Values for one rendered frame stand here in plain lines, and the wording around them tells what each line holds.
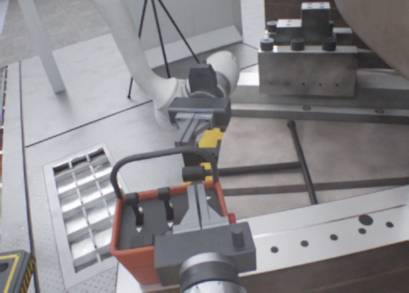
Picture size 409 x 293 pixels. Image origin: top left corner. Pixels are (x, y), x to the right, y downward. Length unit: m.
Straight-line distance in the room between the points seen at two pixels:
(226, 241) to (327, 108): 1.34
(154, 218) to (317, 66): 1.14
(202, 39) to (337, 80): 2.28
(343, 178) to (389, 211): 0.63
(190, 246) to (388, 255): 0.43
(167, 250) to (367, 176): 1.08
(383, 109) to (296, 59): 0.52
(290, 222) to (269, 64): 0.98
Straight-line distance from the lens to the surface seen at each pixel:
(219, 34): 3.73
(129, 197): 0.56
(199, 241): 0.44
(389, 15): 0.93
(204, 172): 1.36
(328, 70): 1.55
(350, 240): 0.69
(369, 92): 1.72
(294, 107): 1.71
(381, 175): 1.43
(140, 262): 0.57
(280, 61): 1.54
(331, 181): 1.36
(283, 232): 0.69
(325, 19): 1.60
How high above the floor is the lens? 1.23
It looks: 35 degrees down
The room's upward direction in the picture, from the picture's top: 9 degrees counter-clockwise
